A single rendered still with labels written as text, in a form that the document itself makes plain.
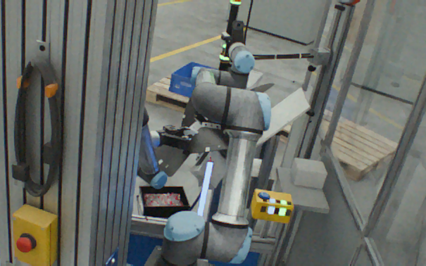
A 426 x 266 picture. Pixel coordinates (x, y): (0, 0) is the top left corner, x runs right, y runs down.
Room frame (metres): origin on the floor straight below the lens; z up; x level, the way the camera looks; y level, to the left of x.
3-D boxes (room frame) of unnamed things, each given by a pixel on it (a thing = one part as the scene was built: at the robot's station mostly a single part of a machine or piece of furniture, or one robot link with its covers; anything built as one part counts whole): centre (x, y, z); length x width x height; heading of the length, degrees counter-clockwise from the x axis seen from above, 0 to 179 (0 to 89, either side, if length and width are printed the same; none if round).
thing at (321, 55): (2.40, -0.46, 1.52); 0.10 x 0.07 x 0.09; 129
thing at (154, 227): (1.64, 0.09, 0.82); 0.90 x 0.04 x 0.08; 94
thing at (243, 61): (1.73, -0.05, 1.61); 0.11 x 0.08 x 0.09; 15
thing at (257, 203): (1.67, -0.30, 1.02); 0.16 x 0.10 x 0.11; 94
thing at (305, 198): (2.16, -0.52, 0.85); 0.36 x 0.24 x 0.03; 4
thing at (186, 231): (1.14, 0.03, 1.20); 0.13 x 0.12 x 0.14; 95
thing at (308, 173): (2.24, -0.54, 0.92); 0.17 x 0.16 x 0.11; 94
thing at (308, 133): (2.46, -0.54, 0.90); 0.08 x 0.06 x 1.80; 39
